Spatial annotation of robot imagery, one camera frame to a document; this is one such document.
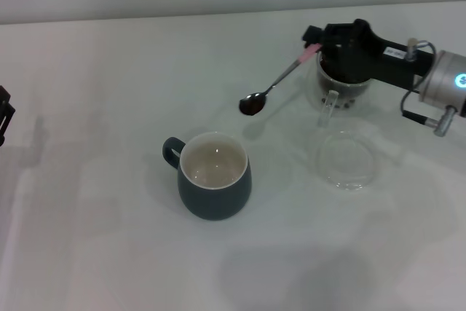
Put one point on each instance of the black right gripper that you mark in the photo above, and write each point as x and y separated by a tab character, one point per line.
382	58

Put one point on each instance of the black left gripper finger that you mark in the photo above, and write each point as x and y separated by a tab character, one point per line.
5	114

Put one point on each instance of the dark teal ceramic mug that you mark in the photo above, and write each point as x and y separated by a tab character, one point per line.
215	198

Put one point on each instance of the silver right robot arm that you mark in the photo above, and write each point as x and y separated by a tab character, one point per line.
444	78

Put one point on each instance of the roasted coffee bean heap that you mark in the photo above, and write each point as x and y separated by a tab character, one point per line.
346	89

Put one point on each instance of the clear glass saucer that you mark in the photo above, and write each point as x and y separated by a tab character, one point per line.
346	165

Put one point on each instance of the clear double-wall glass cup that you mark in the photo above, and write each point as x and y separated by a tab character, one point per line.
327	103

